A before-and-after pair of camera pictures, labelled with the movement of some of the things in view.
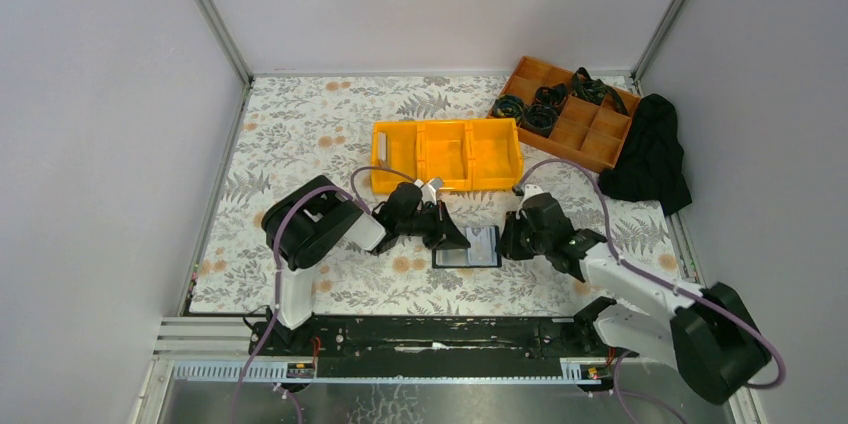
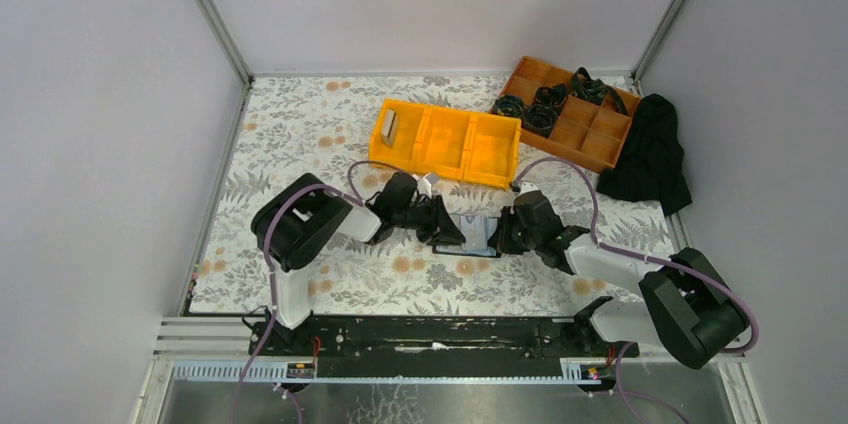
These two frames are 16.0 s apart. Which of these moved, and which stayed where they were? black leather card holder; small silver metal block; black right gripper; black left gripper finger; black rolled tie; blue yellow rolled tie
Moved: black leather card holder; small silver metal block
Stayed: blue yellow rolled tie; black right gripper; black rolled tie; black left gripper finger
